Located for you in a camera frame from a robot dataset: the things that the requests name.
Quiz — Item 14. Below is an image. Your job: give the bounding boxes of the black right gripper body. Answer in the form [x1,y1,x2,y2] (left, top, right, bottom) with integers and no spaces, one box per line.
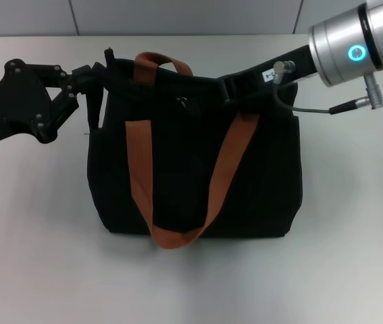
[234,46,317,89]

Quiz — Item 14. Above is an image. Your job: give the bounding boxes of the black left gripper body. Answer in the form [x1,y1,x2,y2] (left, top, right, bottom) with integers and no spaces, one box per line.
[0,59,57,153]

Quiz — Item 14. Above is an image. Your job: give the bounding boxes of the black food bag brown handles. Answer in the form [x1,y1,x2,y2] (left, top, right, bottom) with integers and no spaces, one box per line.
[86,47,304,250]

